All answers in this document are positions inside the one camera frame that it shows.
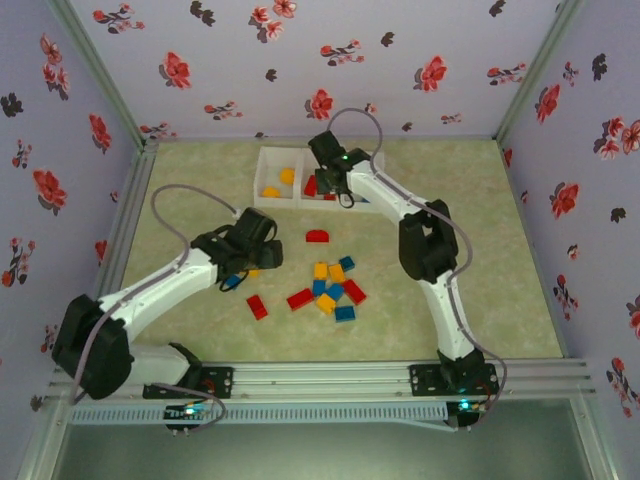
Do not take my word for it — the slotted grey cable duct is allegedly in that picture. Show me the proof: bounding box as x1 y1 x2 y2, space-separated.
67 403 450 427

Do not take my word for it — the grey left arm cable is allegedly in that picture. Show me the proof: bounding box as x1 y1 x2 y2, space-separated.
69 183 240 434

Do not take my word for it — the aluminium corner post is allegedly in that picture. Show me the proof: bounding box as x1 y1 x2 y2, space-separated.
493 0 587 146
47 0 157 151

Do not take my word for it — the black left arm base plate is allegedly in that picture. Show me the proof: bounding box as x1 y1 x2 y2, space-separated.
143 366 235 400

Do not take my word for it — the grey right arm cable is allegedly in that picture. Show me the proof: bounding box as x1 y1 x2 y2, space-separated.
327 107 509 434

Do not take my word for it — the black left gripper cable loop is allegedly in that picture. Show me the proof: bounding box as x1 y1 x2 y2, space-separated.
218 269 250 293

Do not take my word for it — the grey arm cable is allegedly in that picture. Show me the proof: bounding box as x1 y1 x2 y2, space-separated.
69 183 240 434
327 107 509 434

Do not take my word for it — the aluminium mounting rail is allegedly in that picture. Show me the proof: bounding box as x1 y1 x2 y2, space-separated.
48 360 597 401

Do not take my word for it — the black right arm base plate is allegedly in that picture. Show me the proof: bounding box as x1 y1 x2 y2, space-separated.
408 363 501 399

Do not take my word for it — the grey metal sheet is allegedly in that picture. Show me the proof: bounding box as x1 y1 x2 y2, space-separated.
49 422 599 480

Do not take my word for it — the thin aluminium table edge rail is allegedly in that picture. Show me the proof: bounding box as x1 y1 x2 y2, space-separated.
144 132 504 144

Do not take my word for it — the aluminium frame bar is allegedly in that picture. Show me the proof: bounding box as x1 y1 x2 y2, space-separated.
14 394 69 480
569 394 619 480

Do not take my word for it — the aluminium side rail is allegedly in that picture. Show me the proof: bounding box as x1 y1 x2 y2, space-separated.
91 141 160 301

